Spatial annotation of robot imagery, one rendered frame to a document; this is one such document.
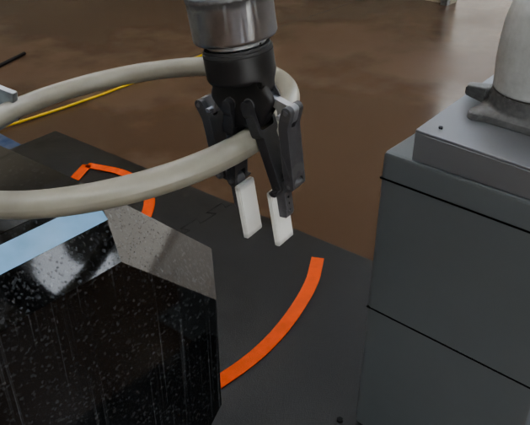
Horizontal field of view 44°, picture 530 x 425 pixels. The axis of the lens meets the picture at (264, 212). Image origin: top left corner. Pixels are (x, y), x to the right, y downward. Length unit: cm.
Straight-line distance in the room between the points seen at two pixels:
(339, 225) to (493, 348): 126
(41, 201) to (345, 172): 235
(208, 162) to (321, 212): 197
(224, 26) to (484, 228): 78
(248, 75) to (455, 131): 69
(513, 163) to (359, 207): 153
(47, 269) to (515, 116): 87
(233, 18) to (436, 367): 106
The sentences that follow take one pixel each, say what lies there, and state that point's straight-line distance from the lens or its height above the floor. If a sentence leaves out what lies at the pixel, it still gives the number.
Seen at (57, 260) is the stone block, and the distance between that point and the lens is 102.
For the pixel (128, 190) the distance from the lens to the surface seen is 67.
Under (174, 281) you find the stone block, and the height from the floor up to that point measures 68.
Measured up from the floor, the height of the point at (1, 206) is 104.
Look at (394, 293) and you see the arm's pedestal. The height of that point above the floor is 47.
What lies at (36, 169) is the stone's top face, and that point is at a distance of 117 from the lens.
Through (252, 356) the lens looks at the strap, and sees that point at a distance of 197.
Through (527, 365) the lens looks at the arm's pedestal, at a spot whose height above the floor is 45.
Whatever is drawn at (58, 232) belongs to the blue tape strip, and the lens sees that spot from 104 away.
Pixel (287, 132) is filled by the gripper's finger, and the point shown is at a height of 110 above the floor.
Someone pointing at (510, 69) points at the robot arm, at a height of 98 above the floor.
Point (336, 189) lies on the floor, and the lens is 282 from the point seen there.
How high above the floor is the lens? 139
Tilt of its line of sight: 32 degrees down
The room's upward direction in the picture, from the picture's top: straight up
